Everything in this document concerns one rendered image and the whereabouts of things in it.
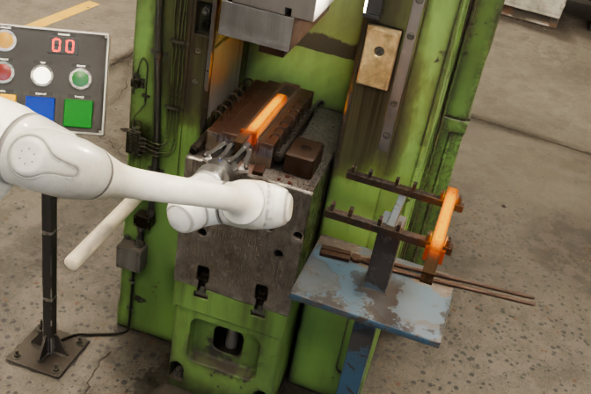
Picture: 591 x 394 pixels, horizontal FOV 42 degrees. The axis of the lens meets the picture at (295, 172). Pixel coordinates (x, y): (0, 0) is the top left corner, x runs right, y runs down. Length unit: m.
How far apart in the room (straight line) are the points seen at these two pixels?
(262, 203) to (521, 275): 2.17
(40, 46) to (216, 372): 1.18
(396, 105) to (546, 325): 1.59
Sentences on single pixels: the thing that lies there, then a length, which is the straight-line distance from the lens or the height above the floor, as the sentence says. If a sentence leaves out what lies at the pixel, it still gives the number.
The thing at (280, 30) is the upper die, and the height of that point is 1.32.
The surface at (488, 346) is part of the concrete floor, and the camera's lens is 3.25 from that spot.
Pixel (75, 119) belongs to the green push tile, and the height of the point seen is 1.00.
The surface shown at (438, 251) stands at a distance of 1.79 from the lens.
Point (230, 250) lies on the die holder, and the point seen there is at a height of 0.64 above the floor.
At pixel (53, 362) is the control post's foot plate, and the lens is 2.84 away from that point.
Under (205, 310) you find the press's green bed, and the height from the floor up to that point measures 0.39.
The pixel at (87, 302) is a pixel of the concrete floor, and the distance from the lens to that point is 3.08.
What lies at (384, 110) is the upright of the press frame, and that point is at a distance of 2.18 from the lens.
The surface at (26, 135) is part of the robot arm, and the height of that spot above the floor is 1.38.
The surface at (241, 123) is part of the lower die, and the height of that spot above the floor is 0.99.
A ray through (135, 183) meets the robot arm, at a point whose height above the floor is 1.20.
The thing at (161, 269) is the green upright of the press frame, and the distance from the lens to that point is 2.73.
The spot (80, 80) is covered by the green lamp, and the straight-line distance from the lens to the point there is 2.19.
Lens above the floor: 2.02
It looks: 30 degrees down
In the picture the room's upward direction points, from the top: 10 degrees clockwise
